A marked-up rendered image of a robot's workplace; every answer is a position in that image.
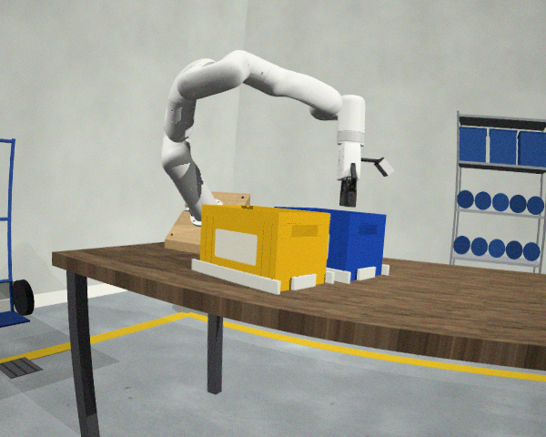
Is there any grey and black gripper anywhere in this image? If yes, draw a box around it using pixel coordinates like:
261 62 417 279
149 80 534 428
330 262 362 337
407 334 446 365
337 141 364 208

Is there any yellow plastic crate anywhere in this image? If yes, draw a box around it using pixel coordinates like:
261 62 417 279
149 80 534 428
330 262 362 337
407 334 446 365
200 205 330 291

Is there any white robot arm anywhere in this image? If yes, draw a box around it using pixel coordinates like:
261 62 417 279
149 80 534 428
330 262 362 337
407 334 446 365
161 50 365 227

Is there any blue divided crate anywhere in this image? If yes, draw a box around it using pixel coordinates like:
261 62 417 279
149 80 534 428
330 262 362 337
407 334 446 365
288 207 387 281

